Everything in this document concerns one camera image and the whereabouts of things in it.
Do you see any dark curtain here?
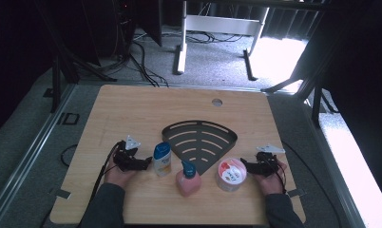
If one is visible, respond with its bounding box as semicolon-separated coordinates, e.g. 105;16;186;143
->
261;6;325;41

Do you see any white desk frame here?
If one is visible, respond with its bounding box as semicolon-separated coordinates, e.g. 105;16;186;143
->
172;0;271;82

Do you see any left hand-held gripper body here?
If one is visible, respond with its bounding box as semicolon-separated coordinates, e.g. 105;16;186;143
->
113;135;145;173

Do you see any white round tub pink lid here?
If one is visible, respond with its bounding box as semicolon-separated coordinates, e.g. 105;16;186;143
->
215;157;248;193

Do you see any long black floor cable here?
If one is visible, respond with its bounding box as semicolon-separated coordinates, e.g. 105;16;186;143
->
280;141;343;228

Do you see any grey tape strip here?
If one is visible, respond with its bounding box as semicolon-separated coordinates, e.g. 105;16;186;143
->
287;188;307;198
49;187;72;200

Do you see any grey metal floor rail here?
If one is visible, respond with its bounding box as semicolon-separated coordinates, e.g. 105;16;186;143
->
0;84;77;219
302;98;368;228

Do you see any black square floor bracket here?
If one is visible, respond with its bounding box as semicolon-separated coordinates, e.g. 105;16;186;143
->
56;112;81;126

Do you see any hand-held gripper cable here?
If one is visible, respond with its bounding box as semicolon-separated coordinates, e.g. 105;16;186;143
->
88;141;124;203
268;156;288;195

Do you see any person's right hand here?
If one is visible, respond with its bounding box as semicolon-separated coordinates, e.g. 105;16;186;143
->
254;162;288;196

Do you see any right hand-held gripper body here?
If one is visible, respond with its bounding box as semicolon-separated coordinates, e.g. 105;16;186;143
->
255;143;286;178

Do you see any right hand-held gripper cable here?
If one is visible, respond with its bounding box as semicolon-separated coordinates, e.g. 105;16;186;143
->
268;156;288;195

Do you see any pink pump bottle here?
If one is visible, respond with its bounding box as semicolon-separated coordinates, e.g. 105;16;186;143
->
175;160;202;198

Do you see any black metal stand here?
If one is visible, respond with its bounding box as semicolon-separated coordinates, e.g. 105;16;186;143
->
261;63;339;127
43;47;117;113

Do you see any black slotted corner shelf tray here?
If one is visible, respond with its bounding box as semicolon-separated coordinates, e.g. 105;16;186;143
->
161;120;239;176

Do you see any dark equipment cabinet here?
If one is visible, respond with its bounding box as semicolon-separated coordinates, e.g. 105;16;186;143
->
81;0;163;66

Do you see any left hand-held gripper cable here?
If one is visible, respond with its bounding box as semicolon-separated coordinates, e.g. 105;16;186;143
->
88;141;124;203

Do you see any white bottle with blue cap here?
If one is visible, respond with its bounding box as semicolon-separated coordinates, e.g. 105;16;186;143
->
152;141;173;178

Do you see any black cable loop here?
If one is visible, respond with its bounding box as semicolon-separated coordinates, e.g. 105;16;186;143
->
60;143;79;168

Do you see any bundle of black floor cables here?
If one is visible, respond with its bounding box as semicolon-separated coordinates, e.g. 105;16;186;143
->
128;37;169;88

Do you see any person's left hand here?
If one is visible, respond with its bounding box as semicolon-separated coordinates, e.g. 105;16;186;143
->
104;164;138;188

